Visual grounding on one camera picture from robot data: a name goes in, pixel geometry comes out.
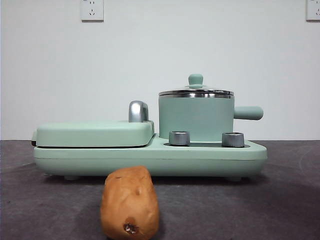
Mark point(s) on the glass lid with green knob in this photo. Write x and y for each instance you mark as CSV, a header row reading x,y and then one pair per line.
x,y
196,79

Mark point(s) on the brown potato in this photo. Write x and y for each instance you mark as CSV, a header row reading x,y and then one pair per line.
x,y
130,200

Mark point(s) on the silver control knob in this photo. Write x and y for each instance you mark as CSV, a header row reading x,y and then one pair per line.
x,y
179,138
233,139

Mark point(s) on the green breakfast machine base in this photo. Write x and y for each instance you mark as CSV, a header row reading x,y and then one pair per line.
x,y
175,160

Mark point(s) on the green griddle cover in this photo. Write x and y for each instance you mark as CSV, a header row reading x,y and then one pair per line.
x,y
90,133

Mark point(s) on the white wall socket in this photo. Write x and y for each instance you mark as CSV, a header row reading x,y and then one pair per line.
x,y
313,10
92,10

